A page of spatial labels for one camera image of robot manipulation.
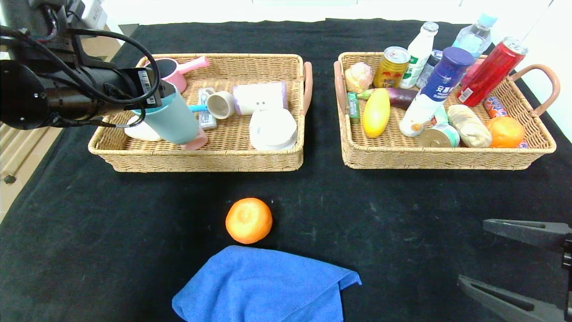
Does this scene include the white purple tissue pack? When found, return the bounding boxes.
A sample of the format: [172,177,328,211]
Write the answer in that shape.
[232,82,288,116]

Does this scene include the green white candy tube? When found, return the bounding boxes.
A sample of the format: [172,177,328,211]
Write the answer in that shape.
[430,105,449,126]

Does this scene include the white bottle dark blue cap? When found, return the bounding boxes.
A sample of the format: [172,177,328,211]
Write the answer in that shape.
[399,47,475,137]

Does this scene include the wooden rack on wheels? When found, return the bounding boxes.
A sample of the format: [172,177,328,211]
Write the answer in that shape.
[0,126,62,185]

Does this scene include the yellow mango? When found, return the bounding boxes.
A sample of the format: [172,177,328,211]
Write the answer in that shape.
[361,88,391,138]

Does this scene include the white grey razor pack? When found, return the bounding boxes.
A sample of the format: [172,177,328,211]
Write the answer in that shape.
[197,89,218,131]

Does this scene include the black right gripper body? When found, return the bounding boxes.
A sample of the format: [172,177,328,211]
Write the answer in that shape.
[561,238,572,322]

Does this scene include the rectangular wicker basket brown handles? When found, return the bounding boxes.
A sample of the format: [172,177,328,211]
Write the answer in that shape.
[334,52,560,170]
[88,54,313,173]

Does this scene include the orange blue snack packet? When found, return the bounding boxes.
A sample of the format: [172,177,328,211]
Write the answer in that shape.
[483,96,509,119]

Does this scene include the white round container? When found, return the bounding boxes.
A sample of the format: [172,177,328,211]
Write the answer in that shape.
[249,108,298,151]

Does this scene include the gold drink can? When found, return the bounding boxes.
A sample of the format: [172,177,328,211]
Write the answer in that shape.
[373,47,410,89]

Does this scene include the black table cloth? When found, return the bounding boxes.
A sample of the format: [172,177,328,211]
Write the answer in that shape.
[0,19,572,322]

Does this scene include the pink toy saucepan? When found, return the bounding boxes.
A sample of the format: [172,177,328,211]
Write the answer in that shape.
[143,56,210,93]

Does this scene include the green gum pack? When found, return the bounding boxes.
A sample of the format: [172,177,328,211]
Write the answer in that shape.
[347,92,361,124]

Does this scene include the white milk bottle green label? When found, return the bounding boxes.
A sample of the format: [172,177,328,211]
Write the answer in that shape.
[399,22,438,89]

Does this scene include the teal plastic mug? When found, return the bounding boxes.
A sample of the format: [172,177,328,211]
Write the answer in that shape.
[132,83,200,145]

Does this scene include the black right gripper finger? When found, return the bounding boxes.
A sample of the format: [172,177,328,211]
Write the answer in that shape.
[457,274,567,322]
[482,218,572,249]

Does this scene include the tall red drink can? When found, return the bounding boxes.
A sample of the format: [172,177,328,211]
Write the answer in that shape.
[456,38,528,108]

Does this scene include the pink lotion bottle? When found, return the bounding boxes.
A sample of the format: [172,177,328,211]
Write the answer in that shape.
[180,129,208,151]

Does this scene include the purple eggplant toy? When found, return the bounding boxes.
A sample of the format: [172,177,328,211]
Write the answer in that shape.
[357,87,418,110]

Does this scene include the blue towel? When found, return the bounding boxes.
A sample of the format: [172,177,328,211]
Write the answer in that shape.
[172,245,362,322]

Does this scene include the clear water bottle blue cap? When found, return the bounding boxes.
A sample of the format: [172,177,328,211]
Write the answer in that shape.
[452,11,498,59]

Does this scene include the beige bread loaf toy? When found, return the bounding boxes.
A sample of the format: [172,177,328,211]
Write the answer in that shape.
[447,105,492,148]

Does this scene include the small blue lidded jar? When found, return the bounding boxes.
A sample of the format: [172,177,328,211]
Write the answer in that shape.
[416,50,443,89]

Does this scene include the cream rounded soap box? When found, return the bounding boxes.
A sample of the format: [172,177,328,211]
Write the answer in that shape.
[124,115,162,142]

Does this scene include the small beige cup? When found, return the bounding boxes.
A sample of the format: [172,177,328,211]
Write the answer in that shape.
[206,91,236,119]

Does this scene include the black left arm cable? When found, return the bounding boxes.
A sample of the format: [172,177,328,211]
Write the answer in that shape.
[0,25,162,129]

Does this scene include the white furniture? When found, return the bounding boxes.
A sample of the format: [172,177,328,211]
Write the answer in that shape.
[106,0,555,45]

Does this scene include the orange tangerine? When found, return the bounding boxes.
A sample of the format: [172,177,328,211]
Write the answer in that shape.
[486,116,526,148]
[225,198,273,244]

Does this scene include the tin can green label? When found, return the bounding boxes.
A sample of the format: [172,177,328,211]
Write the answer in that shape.
[417,124,460,148]

